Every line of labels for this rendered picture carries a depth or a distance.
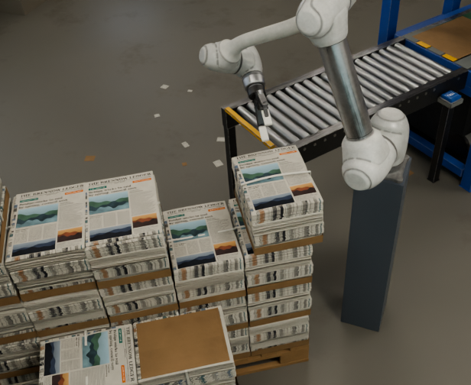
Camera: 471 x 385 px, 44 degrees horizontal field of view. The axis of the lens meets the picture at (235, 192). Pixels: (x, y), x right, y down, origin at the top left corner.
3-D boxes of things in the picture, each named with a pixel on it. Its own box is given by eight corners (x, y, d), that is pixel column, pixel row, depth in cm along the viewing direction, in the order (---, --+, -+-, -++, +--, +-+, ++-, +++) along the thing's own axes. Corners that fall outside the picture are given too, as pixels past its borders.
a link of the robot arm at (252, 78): (261, 81, 252) (265, 92, 250) (241, 84, 251) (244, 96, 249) (264, 69, 244) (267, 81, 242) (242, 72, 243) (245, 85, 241)
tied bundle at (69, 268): (99, 289, 228) (86, 248, 213) (22, 303, 225) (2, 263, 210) (98, 223, 257) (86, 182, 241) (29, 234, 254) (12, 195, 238)
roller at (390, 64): (424, 92, 333) (426, 84, 330) (368, 59, 364) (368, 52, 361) (430, 88, 335) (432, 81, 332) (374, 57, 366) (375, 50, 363)
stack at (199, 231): (310, 361, 293) (315, 247, 238) (73, 413, 280) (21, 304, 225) (288, 301, 322) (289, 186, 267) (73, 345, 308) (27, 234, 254)
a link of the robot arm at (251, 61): (254, 85, 255) (230, 81, 247) (247, 56, 260) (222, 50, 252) (269, 71, 247) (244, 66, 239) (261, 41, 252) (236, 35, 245)
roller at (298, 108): (327, 127, 304) (334, 127, 306) (274, 88, 334) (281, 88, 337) (324, 136, 306) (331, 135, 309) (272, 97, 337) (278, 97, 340)
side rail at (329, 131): (280, 176, 297) (279, 156, 289) (274, 169, 300) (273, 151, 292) (465, 88, 346) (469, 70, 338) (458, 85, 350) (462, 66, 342)
